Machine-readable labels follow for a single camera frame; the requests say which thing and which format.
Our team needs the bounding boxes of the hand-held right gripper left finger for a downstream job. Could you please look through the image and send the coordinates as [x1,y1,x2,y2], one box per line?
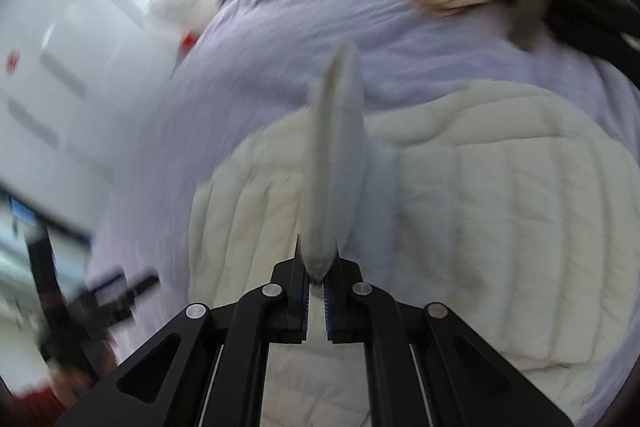
[52,234,311,427]

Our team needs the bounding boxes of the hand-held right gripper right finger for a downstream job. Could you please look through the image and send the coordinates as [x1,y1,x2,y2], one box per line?
[322,247,576,427]

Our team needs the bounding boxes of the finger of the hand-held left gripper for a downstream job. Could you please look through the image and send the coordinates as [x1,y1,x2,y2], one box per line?
[90,273,161,310]

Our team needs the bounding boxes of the cream puffer jacket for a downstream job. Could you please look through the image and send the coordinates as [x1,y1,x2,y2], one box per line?
[187,42,640,427]

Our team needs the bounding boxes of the white wardrobe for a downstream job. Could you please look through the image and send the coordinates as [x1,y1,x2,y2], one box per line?
[0,0,173,188]

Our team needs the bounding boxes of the lilac fleece blanket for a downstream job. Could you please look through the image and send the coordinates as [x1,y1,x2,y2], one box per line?
[85,0,640,427]

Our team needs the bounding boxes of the black clothing pile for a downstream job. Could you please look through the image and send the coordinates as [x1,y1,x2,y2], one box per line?
[540,0,640,88]

